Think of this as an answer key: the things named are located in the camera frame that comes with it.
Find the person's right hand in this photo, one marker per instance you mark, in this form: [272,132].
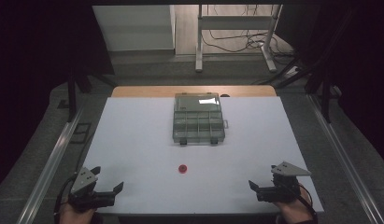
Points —
[294,211]

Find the clear plastic organizer box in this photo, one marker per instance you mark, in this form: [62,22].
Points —
[198,119]

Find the small black round object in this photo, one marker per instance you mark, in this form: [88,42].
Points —
[224,95]

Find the small red round disc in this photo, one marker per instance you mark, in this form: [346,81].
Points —
[182,168]

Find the black metal stand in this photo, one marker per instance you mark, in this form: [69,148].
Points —
[75,88]
[319,77]

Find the person's left hand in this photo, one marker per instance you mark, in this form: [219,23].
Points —
[73,216]

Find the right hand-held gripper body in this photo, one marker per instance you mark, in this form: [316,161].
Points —
[283,188]

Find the aluminium rail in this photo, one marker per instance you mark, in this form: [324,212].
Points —
[344,155]
[49,168]

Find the white metal desk frame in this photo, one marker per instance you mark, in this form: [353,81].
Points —
[234,23]

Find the white cabinet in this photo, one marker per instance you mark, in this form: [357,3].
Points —
[133,28]

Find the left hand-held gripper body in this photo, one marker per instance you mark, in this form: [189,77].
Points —
[83,186]

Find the black rectangular floor frame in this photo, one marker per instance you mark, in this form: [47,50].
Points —
[81,132]

